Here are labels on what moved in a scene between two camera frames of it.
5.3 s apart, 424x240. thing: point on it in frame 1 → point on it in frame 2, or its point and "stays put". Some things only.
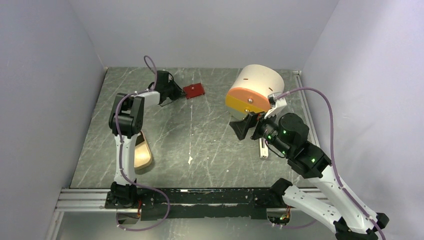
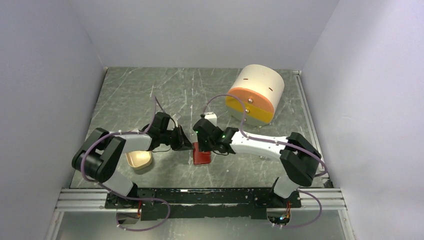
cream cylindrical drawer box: x=249 y=89 stays put
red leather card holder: x=193 y=90 → x=200 y=157
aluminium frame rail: x=93 y=200 stays put
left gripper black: x=180 y=92 → x=183 y=143
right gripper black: x=240 y=127 → x=202 y=147
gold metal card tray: x=143 y=157 stays put
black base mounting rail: x=155 y=204 stays put
